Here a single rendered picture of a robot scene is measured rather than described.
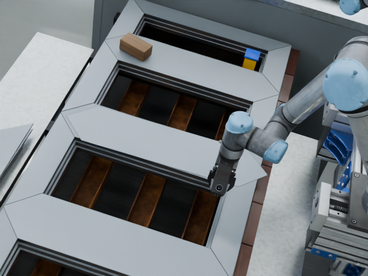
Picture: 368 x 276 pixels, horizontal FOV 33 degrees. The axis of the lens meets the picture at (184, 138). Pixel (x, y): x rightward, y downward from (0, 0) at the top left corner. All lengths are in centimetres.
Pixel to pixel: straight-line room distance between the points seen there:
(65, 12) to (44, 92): 167
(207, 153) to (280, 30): 80
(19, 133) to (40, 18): 185
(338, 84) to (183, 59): 110
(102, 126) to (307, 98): 78
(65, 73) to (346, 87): 136
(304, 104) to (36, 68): 121
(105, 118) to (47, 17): 191
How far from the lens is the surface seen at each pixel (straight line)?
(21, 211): 201
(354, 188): 207
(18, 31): 399
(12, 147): 228
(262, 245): 227
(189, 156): 220
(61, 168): 214
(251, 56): 262
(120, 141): 220
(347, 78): 155
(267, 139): 185
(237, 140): 187
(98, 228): 198
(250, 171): 221
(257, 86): 252
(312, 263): 288
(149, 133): 224
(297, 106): 187
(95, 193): 228
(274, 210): 237
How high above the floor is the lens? 252
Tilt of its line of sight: 47 degrees down
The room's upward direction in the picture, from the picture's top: 13 degrees clockwise
